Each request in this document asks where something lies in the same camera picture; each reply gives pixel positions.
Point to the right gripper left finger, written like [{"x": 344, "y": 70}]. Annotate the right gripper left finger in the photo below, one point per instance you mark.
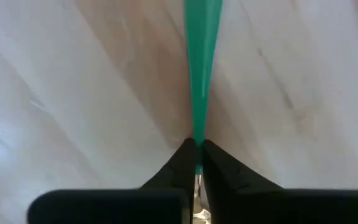
[{"x": 154, "y": 205}]

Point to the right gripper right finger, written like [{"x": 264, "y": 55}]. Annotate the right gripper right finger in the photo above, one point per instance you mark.
[{"x": 259, "y": 205}]

